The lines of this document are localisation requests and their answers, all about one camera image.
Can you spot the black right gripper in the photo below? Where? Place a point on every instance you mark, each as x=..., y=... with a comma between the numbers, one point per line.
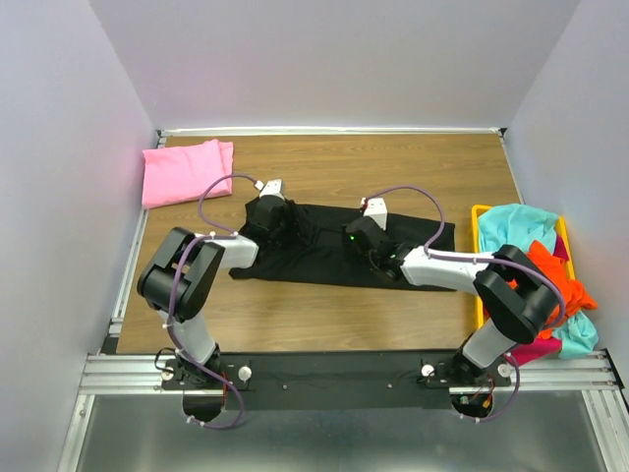
x=346, y=238

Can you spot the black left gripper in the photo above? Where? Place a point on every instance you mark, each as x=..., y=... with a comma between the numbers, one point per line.
x=294, y=224

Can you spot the black t-shirt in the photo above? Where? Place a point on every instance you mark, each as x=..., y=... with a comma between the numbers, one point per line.
x=310, y=250

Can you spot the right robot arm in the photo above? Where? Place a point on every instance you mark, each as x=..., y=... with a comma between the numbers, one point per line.
x=519, y=299

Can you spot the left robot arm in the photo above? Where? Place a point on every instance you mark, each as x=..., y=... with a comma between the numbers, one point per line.
x=177, y=281

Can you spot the folded pink t-shirt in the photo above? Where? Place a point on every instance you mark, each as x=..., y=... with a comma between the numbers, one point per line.
x=174, y=175

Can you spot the teal t-shirt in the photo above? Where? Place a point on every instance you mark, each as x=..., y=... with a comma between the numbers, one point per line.
x=493, y=226

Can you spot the magenta t-shirt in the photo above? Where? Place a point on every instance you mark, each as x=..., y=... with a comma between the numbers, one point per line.
x=540, y=349

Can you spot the orange t-shirt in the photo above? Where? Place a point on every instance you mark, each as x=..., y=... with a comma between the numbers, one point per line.
x=574, y=324

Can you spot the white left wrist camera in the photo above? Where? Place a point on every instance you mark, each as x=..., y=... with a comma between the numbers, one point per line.
x=271, y=188

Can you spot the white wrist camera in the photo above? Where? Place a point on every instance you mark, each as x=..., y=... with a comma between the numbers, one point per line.
x=271, y=188
x=376, y=209

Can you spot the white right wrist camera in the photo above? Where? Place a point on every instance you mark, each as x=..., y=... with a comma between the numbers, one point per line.
x=376, y=209

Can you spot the black mounting base plate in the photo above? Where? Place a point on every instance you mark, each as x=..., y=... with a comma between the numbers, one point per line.
x=249, y=382

